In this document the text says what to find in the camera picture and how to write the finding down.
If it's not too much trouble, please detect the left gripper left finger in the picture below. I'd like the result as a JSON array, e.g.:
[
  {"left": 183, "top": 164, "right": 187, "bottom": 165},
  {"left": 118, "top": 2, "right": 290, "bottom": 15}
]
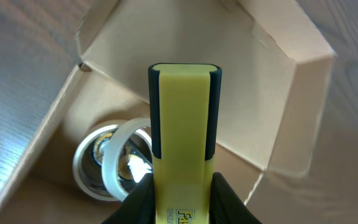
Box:
[{"left": 101, "top": 173, "right": 155, "bottom": 224}]

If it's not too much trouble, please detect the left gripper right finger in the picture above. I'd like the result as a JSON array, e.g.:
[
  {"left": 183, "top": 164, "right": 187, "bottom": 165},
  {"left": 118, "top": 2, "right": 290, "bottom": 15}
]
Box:
[{"left": 209, "top": 172, "right": 262, "bottom": 224}]

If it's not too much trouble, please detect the clear tape roll red-print core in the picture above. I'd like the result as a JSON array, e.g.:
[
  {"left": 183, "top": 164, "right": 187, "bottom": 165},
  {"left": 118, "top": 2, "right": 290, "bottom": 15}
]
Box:
[{"left": 101, "top": 118, "right": 152, "bottom": 202}]

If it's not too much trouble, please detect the white-core clear tape roll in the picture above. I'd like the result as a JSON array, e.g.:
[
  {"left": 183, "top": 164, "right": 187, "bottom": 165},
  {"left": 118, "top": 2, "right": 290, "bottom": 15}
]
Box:
[{"left": 73, "top": 120, "right": 153, "bottom": 202}]

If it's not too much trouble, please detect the yellow highlighter marker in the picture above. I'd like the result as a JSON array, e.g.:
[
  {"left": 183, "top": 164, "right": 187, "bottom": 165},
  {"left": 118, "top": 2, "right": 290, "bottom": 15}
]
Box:
[{"left": 148, "top": 63, "right": 222, "bottom": 223}]

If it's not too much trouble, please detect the cardboard box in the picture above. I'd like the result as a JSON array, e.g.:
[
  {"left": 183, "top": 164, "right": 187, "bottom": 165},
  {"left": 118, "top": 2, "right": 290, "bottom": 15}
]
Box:
[{"left": 0, "top": 1, "right": 334, "bottom": 223}]

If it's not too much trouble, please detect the yellow correction tape dispenser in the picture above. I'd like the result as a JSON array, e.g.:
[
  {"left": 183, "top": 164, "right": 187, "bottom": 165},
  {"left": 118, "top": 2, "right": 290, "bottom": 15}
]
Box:
[{"left": 93, "top": 131, "right": 135, "bottom": 181}]

